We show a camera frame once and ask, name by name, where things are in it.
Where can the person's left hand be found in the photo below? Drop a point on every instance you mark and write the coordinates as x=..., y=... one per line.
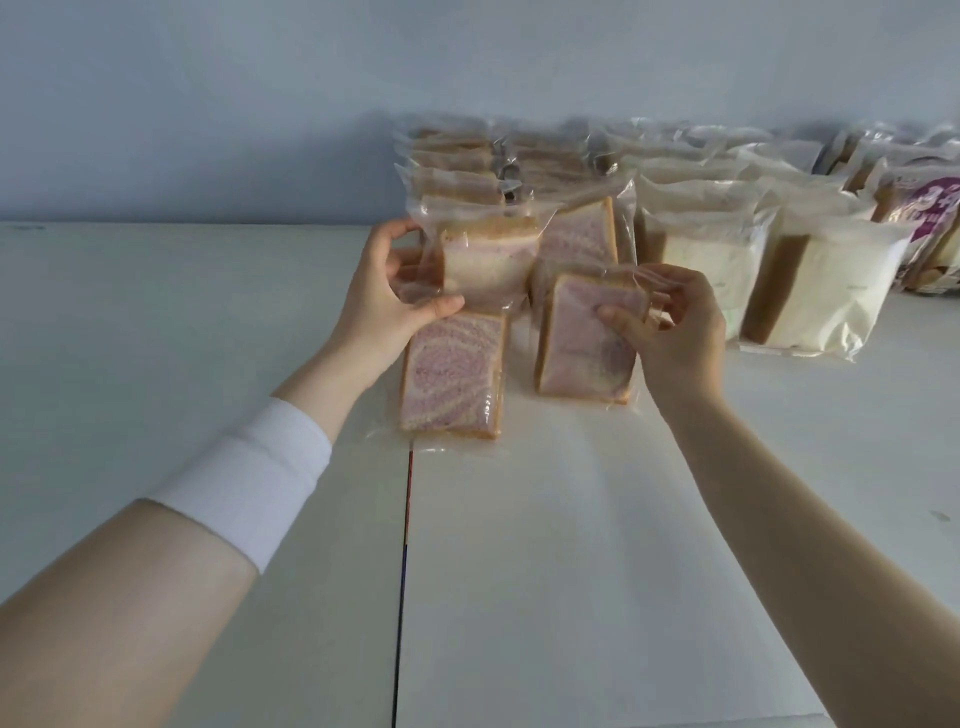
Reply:
x=375, y=315

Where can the person's right hand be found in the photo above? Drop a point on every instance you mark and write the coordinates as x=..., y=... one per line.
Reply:
x=686, y=352

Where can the purple swirl bread packet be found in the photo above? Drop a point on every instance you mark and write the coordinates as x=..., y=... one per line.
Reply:
x=457, y=382
x=577, y=352

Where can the stack of purple swirl packs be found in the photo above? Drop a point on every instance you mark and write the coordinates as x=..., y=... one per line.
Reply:
x=487, y=255

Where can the row of clear bread packs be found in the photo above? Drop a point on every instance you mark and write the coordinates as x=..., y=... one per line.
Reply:
x=825, y=292

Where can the white metal shelf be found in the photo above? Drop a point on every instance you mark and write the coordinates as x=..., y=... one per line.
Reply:
x=600, y=562

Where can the row of purple label packs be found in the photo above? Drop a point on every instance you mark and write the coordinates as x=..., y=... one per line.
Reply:
x=934, y=217

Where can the person's right forearm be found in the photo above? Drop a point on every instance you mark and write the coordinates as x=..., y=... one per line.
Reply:
x=840, y=585

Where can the person's left forearm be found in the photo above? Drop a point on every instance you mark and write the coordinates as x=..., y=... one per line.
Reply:
x=112, y=622

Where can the white arm sleeve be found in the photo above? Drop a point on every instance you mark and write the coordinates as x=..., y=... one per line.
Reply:
x=247, y=480

